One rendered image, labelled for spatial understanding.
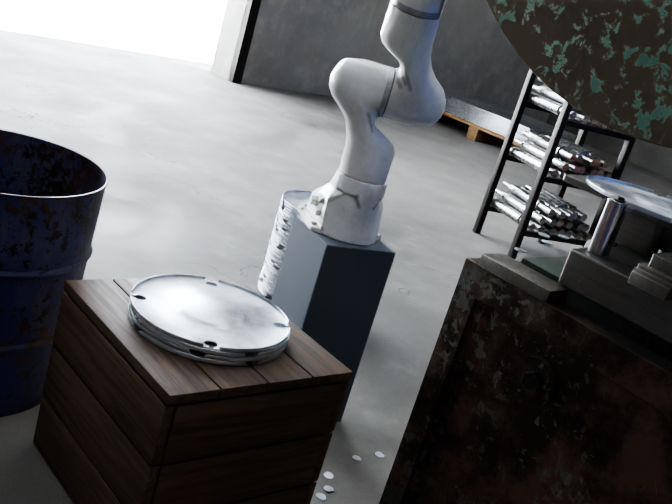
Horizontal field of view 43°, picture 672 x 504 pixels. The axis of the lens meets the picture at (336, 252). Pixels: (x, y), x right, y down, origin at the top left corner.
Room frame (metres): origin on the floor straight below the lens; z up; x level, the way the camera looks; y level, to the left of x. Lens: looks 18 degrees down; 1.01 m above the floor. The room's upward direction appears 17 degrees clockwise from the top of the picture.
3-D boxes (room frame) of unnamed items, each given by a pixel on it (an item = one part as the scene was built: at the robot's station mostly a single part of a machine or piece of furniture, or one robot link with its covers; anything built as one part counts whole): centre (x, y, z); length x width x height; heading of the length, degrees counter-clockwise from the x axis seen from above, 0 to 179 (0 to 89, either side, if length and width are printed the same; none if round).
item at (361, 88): (1.88, 0.03, 0.71); 0.18 x 0.11 x 0.25; 95
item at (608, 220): (1.33, -0.40, 0.75); 0.03 x 0.03 x 0.10; 47
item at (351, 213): (1.92, 0.01, 0.52); 0.22 x 0.19 x 0.14; 31
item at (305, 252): (1.88, -0.01, 0.23); 0.18 x 0.18 x 0.45; 31
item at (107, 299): (1.41, 0.18, 0.18); 0.40 x 0.38 x 0.35; 45
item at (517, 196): (4.00, -0.87, 0.47); 0.46 x 0.43 x 0.95; 27
